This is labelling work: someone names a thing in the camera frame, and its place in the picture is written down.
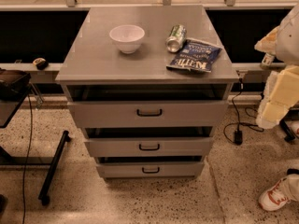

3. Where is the black rolling stand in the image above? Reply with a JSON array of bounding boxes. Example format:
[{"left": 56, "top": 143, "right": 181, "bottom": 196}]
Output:
[{"left": 0, "top": 87, "right": 72, "bottom": 206}]

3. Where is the grey top drawer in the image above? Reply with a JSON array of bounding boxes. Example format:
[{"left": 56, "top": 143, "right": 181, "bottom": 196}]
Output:
[{"left": 68, "top": 86, "right": 228, "bottom": 128}]

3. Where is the grey drawer cabinet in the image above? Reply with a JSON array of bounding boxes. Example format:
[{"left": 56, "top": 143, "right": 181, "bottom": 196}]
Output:
[{"left": 55, "top": 5, "right": 240, "bottom": 179}]

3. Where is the black box on stand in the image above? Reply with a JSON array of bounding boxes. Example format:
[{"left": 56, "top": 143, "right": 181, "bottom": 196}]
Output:
[{"left": 0, "top": 69, "right": 31, "bottom": 101}]

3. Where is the tape measure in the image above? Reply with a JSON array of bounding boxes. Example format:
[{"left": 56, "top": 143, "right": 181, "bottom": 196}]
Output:
[{"left": 33, "top": 58, "right": 49, "bottom": 70}]

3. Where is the small clear bottle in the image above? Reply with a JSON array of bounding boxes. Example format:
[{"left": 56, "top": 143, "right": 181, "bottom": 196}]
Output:
[{"left": 261, "top": 53, "right": 275, "bottom": 69}]

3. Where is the black power cable right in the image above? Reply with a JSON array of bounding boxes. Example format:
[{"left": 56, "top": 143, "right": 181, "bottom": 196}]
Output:
[{"left": 222, "top": 77, "right": 265, "bottom": 146}]

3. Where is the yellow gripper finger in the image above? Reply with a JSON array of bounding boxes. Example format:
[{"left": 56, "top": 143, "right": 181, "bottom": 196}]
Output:
[
  {"left": 256, "top": 65, "right": 299, "bottom": 129},
  {"left": 254, "top": 27, "right": 278, "bottom": 54}
]

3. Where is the white ceramic bowl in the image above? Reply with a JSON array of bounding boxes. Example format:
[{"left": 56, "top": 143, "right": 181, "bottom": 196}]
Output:
[{"left": 109, "top": 24, "right": 145, "bottom": 54}]

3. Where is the green soda can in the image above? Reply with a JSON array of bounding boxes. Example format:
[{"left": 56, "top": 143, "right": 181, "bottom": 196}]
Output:
[{"left": 165, "top": 24, "right": 187, "bottom": 52}]

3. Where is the grey middle drawer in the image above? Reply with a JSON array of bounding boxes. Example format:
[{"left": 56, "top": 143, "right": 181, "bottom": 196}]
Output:
[{"left": 85, "top": 127, "right": 212, "bottom": 157}]

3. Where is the blue Kettle chips bag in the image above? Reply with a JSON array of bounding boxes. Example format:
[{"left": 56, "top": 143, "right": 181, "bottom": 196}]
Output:
[{"left": 166, "top": 39, "right": 222, "bottom": 73}]

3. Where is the grey drawer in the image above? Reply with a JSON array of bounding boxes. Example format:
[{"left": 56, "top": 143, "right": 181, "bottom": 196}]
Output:
[
  {"left": 85, "top": 127, "right": 212, "bottom": 157},
  {"left": 68, "top": 86, "right": 228, "bottom": 128},
  {"left": 96, "top": 156, "right": 204, "bottom": 178}
]

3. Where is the black middle drawer handle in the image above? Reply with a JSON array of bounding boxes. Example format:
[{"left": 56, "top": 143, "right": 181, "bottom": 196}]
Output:
[{"left": 138, "top": 144, "right": 160, "bottom": 151}]

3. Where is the black cable left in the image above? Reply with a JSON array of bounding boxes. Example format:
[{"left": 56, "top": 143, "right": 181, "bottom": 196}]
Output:
[{"left": 21, "top": 93, "right": 35, "bottom": 224}]

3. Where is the grey bottom drawer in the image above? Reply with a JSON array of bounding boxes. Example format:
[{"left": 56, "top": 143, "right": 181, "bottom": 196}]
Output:
[{"left": 96, "top": 156, "right": 204, "bottom": 178}]

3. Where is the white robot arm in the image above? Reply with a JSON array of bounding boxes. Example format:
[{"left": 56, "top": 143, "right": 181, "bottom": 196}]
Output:
[{"left": 254, "top": 5, "right": 299, "bottom": 129}]

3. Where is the white orange sneaker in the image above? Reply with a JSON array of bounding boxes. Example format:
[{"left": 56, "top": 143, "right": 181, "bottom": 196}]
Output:
[{"left": 258, "top": 174, "right": 299, "bottom": 211}]

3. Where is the black bottom drawer handle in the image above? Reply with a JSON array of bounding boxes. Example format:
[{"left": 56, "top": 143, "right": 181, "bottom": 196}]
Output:
[{"left": 141, "top": 167, "right": 160, "bottom": 175}]

